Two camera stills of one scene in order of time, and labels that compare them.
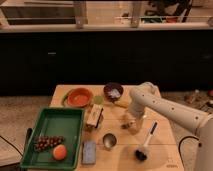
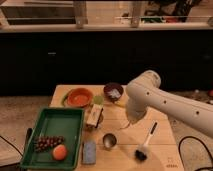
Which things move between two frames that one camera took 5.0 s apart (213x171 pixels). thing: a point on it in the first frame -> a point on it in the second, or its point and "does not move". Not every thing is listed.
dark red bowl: (113, 91) does not move
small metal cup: (109, 140) does not move
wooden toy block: (94, 115) does not move
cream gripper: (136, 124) -> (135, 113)
